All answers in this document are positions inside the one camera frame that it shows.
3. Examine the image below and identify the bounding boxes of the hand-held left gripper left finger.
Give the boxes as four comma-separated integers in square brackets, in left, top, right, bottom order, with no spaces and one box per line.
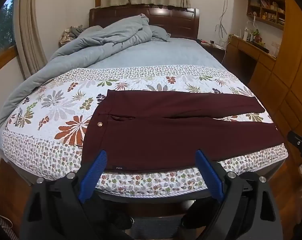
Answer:
[21,149,108,240]

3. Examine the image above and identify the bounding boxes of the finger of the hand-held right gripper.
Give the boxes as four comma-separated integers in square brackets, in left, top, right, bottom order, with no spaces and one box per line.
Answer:
[287,130,302,158]

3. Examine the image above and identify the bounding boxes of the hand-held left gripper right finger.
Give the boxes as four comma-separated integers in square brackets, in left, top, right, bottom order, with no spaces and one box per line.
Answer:
[194,149,284,240]

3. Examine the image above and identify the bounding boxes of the maroon pants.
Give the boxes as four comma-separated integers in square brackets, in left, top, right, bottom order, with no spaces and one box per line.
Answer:
[81,89,285,172]

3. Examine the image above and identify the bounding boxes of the white floral quilt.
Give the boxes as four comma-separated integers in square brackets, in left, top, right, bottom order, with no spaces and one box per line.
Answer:
[2,64,289,197]

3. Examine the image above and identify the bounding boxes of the wooden desk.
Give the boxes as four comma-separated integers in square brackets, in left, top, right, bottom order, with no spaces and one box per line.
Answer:
[225,35,277,87]

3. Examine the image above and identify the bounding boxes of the striped cloth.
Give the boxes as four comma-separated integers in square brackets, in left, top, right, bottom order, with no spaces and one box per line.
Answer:
[0,214,19,240]

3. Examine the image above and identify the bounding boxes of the dark nightstand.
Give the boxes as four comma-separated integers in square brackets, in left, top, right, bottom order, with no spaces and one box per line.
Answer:
[196,39,227,64]

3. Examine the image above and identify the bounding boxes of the light blue bed sheet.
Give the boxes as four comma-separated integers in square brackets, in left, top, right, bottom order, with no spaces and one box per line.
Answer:
[90,37,225,71]

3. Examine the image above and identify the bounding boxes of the grey-blue duvet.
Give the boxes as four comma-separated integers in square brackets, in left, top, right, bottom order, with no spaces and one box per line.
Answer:
[0,14,171,153]

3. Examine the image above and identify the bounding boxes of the pile of patterned clothes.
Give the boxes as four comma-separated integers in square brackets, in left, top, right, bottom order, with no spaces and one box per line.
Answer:
[59,26,84,47]

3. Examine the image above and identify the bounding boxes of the beige long curtain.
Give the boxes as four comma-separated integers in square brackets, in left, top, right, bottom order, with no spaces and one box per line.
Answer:
[14,0,48,79]

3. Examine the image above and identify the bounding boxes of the glass window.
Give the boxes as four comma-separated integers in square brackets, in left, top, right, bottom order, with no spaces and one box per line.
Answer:
[0,0,19,80]

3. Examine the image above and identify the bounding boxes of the wooden wall shelf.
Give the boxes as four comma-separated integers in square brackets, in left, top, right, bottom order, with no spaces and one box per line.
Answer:
[235,0,286,30]

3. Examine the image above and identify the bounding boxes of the hanging white cables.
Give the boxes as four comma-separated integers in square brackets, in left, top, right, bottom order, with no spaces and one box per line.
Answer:
[214,0,236,48]

